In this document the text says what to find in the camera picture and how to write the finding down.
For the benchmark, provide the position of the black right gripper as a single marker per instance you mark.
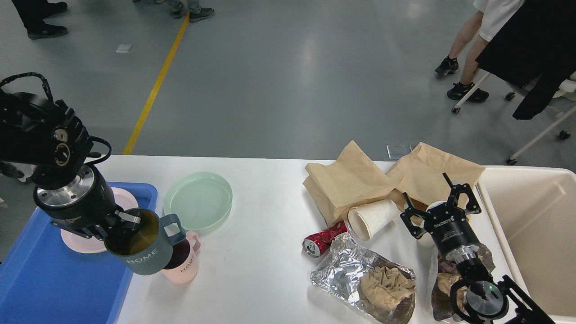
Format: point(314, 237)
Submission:
point(448, 227)

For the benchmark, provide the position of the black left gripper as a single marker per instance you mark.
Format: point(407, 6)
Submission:
point(86, 207)

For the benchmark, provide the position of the dark teal mug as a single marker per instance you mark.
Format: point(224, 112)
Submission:
point(150, 249)

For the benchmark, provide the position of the pink mug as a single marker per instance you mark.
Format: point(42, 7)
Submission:
point(184, 263)

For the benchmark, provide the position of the green plate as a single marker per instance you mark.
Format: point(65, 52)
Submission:
point(201, 200)

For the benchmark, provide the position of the foil bag under right arm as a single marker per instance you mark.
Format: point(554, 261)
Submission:
point(442, 275)

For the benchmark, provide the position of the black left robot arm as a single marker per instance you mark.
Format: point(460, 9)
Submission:
point(46, 134)

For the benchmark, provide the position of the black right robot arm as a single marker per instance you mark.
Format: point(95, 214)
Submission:
point(476, 297)

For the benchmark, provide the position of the white paper cup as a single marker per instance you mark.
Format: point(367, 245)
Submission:
point(426, 240)
point(368, 219)

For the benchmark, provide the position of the pink plate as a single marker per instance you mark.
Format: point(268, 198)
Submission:
point(92, 245)

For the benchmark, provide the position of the right brown paper bag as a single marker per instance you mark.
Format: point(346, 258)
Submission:
point(419, 174)

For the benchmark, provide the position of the brown paper bag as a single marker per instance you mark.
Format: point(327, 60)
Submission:
point(352, 180)
point(419, 174)

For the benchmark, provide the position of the beige plastic bin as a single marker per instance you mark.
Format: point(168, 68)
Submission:
point(534, 211)

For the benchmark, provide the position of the blue plastic tray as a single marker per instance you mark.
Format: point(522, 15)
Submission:
point(44, 282)

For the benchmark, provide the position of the foil wrapper with napkin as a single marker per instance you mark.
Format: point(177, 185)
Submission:
point(367, 281)

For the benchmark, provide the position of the left brown paper bag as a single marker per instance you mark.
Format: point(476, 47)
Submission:
point(352, 180)

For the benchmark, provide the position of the crushed red soda can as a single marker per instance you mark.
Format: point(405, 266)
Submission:
point(315, 245)

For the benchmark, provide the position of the black jacket on chair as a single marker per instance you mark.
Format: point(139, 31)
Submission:
point(537, 42)

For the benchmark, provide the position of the person in grey sneakers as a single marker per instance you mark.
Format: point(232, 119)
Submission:
point(195, 10)

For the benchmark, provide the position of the person in dark shoes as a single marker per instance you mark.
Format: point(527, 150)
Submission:
point(33, 14)

